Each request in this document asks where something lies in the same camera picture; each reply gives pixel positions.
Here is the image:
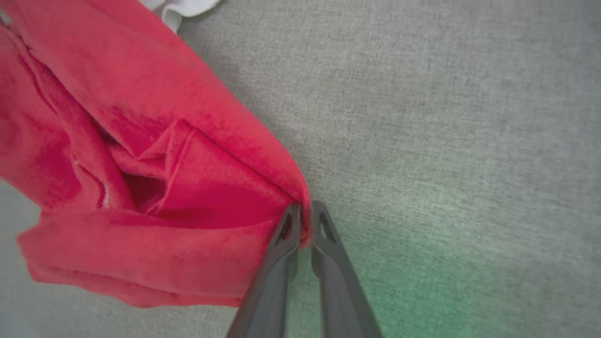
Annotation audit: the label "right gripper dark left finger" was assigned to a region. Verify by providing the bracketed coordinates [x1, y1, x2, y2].
[227, 203, 302, 338]

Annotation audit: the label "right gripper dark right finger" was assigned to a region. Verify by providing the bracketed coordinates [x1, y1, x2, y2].
[310, 201, 384, 338]

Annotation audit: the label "red and white garment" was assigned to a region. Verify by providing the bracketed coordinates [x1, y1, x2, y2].
[0, 0, 311, 309]

